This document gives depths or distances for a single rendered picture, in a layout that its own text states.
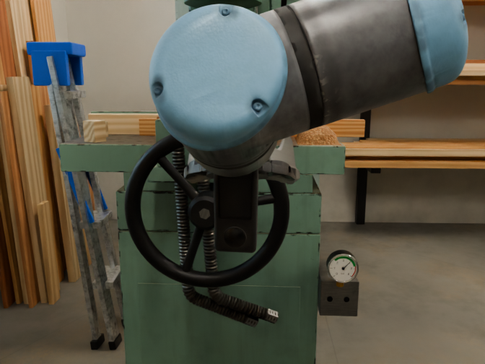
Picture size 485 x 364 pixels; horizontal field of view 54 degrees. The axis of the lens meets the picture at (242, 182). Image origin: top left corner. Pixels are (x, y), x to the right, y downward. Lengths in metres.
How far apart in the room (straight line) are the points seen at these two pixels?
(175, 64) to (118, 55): 3.23
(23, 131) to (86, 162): 1.27
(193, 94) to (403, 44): 0.14
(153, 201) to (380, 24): 0.78
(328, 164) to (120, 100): 2.68
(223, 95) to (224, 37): 0.04
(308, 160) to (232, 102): 0.70
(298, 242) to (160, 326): 0.37
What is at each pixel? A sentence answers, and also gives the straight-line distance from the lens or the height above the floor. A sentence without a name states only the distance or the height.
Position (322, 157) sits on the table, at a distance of 0.99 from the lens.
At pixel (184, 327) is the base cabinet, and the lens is 1.13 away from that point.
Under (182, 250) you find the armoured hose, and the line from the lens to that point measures 0.92.
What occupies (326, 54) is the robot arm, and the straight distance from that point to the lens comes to 0.32.
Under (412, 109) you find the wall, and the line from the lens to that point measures 3.56.
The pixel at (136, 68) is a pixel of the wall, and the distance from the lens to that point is 3.50.
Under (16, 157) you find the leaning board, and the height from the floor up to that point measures 0.69.
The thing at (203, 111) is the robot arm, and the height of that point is 1.01.
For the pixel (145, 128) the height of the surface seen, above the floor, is 0.92.
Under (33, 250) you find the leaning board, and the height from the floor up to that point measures 0.26.
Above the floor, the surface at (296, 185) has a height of 0.82.
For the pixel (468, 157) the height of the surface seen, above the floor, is 0.56.
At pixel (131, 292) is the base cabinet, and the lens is 1.12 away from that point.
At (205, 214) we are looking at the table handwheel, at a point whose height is 0.81.
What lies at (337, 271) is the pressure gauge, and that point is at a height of 0.65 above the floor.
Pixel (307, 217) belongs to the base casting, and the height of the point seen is 0.75.
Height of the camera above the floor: 1.03
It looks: 12 degrees down
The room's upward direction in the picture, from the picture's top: straight up
